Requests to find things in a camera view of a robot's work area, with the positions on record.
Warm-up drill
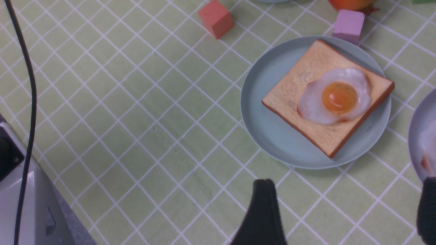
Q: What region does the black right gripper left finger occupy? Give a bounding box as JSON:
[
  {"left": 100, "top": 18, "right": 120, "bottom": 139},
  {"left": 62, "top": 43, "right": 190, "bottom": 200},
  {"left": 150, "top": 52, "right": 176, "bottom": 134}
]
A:
[{"left": 230, "top": 179, "right": 287, "bottom": 245}]

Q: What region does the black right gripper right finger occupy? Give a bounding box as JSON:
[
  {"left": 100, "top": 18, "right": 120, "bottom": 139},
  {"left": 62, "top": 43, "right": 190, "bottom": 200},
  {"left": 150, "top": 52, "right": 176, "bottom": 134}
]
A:
[{"left": 416, "top": 177, "right": 436, "bottom": 245}]

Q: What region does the toast slice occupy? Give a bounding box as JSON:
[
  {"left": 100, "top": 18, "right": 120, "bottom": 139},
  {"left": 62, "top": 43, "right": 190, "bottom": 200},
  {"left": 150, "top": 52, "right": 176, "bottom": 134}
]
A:
[{"left": 262, "top": 39, "right": 395, "bottom": 158}]

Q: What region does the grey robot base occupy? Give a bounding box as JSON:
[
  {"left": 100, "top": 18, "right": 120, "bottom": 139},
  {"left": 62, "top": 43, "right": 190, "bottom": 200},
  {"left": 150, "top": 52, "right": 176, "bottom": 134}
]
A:
[{"left": 0, "top": 117, "right": 96, "bottom": 245}]

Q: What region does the grey blue egg plate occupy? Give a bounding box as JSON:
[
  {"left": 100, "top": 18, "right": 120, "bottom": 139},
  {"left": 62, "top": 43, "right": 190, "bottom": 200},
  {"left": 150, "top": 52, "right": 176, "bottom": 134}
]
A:
[{"left": 408, "top": 90, "right": 436, "bottom": 183}]

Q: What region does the light blue centre plate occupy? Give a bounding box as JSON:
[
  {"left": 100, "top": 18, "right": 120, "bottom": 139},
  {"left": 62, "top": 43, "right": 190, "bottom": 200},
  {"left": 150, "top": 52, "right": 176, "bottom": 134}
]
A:
[{"left": 241, "top": 36, "right": 391, "bottom": 169}]

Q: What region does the green checkered tablecloth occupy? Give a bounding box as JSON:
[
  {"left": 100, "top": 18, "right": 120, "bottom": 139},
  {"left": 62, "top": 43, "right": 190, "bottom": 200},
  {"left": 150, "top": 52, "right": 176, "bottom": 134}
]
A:
[{"left": 12, "top": 0, "right": 435, "bottom": 245}]

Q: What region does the lilac pink cube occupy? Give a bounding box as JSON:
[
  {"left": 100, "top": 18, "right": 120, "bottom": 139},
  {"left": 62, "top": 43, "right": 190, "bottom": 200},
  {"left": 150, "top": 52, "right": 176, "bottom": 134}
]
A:
[{"left": 332, "top": 9, "right": 365, "bottom": 45}]

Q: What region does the salmon pink cube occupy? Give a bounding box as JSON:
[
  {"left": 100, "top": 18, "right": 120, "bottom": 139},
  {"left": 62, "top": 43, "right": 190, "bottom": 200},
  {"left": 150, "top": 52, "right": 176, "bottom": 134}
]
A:
[{"left": 198, "top": 0, "right": 234, "bottom": 40}]

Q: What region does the green cube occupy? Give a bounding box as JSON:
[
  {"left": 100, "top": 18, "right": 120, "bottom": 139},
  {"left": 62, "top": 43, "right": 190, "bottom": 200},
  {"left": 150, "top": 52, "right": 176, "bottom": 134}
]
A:
[{"left": 411, "top": 0, "right": 436, "bottom": 4}]

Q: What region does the red apple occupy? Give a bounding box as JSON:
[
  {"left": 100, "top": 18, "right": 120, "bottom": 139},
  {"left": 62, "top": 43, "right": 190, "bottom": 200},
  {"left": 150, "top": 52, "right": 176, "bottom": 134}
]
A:
[{"left": 328, "top": 0, "right": 380, "bottom": 15}]

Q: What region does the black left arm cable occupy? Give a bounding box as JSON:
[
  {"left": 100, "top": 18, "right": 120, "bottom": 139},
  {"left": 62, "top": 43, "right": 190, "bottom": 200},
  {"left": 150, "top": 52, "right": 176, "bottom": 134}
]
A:
[{"left": 3, "top": 0, "right": 37, "bottom": 245}]

